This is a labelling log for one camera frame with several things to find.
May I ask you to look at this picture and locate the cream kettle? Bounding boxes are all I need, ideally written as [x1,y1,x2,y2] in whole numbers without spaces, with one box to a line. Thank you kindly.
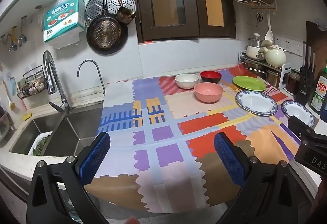
[265,47,287,66]

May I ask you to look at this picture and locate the paper towel pack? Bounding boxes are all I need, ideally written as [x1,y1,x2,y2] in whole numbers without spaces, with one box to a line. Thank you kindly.
[42,0,86,50]

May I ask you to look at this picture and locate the glass jar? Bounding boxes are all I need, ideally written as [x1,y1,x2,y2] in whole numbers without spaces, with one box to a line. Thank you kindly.
[287,69,301,94]

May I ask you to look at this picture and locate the black wire basket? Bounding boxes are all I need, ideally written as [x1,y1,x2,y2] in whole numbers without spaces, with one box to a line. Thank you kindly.
[17,65,49,100]

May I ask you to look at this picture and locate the green plate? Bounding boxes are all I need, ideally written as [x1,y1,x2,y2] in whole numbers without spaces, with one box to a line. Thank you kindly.
[232,76,267,92]

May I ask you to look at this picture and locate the wall hooks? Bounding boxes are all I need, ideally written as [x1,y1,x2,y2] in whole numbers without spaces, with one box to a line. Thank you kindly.
[0,16,28,52]

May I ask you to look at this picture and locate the stainless steel sink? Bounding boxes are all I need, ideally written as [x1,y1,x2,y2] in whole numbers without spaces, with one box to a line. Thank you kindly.
[9,107,105,157]

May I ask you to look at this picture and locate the blue-rimmed white plate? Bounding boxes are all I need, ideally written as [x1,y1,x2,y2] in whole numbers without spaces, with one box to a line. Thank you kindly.
[281,100,315,128]
[235,90,278,116]

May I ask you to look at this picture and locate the red and black bowl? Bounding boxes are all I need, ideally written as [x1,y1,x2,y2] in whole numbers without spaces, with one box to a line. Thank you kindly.
[200,70,222,85]

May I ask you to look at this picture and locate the wall-mounted metal rack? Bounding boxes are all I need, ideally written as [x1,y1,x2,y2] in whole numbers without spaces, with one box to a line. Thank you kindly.
[227,0,278,17]

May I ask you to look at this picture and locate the thin gooseneck faucet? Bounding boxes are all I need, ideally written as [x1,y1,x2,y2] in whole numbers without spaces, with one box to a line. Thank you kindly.
[77,60,106,95]

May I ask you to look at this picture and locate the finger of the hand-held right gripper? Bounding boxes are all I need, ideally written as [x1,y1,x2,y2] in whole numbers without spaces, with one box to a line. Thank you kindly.
[288,115,317,141]

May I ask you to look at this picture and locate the white bowl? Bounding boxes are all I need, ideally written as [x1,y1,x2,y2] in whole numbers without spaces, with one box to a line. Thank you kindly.
[174,73,200,89]

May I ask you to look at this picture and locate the stainless steel lidded pot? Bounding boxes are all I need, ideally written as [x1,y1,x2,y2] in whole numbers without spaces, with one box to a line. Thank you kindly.
[247,33,263,48]

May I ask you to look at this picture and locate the white wall socket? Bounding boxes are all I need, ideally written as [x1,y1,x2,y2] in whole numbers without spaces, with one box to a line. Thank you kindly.
[274,36,302,55]

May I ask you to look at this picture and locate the dark cutting board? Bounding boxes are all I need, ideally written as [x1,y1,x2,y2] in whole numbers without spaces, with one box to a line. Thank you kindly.
[305,20,327,79]

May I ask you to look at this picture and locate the black frying pan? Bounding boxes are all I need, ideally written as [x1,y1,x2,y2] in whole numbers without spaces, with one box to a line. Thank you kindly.
[86,0,128,55]

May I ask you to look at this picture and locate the black knife block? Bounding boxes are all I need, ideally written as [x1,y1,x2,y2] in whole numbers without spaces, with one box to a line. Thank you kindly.
[296,41,317,102]

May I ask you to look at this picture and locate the dish brush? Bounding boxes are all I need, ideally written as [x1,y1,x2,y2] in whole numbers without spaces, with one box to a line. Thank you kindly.
[2,80,16,111]

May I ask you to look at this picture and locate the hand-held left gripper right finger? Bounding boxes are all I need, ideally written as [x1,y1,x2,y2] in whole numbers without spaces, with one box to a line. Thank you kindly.
[214,133,307,224]

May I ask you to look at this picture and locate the white colander with greens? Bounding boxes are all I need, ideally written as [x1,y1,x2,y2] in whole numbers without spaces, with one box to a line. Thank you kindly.
[28,132,53,156]

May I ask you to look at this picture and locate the green dish soap bottle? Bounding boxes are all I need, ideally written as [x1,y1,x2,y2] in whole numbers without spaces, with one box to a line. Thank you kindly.
[309,59,327,115]

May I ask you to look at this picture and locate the white pot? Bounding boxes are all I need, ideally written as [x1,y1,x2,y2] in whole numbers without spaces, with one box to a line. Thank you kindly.
[246,45,266,59]

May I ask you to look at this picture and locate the round metal steamer plate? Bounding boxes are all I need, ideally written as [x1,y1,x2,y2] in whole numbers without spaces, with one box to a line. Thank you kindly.
[85,0,136,28]

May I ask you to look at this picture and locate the small copper pot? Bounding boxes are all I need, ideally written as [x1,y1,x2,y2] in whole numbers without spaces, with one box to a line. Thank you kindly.
[114,0,136,26]

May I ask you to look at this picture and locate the pink bowl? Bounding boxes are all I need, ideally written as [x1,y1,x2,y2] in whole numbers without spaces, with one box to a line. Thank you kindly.
[194,82,224,104]

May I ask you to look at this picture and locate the colourful patterned mat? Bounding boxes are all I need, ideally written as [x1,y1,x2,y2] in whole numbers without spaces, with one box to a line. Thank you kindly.
[84,67,302,214]

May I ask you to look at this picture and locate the chrome kitchen faucet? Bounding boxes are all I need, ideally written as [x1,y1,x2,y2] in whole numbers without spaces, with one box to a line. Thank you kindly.
[43,50,73,113]

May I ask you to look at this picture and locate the white ladle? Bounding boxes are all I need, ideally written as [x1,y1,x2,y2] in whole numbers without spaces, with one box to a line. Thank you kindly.
[264,13,274,41]

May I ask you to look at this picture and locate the metal countertop rack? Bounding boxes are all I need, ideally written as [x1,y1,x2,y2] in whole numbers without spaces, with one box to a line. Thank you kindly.
[239,50,292,90]

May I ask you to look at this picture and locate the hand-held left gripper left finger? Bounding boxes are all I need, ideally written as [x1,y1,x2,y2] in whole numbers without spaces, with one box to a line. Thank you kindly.
[26,132,111,224]

